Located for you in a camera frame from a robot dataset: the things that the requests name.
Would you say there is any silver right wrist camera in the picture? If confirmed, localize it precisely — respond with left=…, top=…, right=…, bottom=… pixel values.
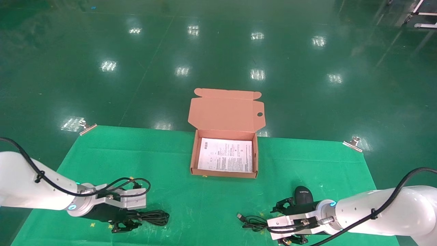
left=267, top=210, right=330, bottom=236

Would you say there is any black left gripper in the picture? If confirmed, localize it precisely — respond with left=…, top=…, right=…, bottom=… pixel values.
left=80, top=204, right=142, bottom=233

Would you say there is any silver metal binder clip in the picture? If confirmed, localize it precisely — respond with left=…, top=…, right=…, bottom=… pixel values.
left=342, top=137, right=363, bottom=152
left=79, top=120, right=98, bottom=136

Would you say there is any green table mat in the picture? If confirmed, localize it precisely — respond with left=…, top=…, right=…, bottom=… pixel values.
left=10, top=125, right=400, bottom=246

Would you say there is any black corded computer mouse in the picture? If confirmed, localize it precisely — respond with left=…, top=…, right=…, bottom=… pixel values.
left=237, top=186, right=313, bottom=233

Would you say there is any white printed instruction sheet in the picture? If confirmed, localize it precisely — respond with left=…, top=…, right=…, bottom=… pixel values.
left=197, top=137, right=253, bottom=172

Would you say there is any black data cable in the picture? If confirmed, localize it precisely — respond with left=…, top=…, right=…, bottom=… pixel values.
left=136, top=210, right=170, bottom=226

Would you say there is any open brown cardboard box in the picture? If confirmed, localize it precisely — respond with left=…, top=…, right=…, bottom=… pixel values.
left=188, top=88, right=266, bottom=179

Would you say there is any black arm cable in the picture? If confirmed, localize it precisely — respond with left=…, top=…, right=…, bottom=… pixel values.
left=0, top=137, right=151, bottom=205
left=270, top=167, right=437, bottom=246

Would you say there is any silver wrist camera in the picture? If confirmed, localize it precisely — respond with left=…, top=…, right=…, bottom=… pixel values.
left=102, top=188, right=147, bottom=210
left=267, top=210, right=330, bottom=236

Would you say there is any white metal frame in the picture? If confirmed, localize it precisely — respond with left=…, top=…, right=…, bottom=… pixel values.
left=404, top=0, right=437, bottom=29

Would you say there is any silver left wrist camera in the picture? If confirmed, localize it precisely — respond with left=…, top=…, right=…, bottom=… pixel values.
left=102, top=188, right=147, bottom=210

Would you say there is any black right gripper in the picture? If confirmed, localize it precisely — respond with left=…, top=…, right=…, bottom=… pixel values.
left=271, top=197, right=323, bottom=246

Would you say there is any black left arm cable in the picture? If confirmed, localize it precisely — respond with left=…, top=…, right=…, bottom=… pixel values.
left=0, top=137, right=151, bottom=205

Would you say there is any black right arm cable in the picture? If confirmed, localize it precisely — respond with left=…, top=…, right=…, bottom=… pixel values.
left=270, top=167, right=437, bottom=246

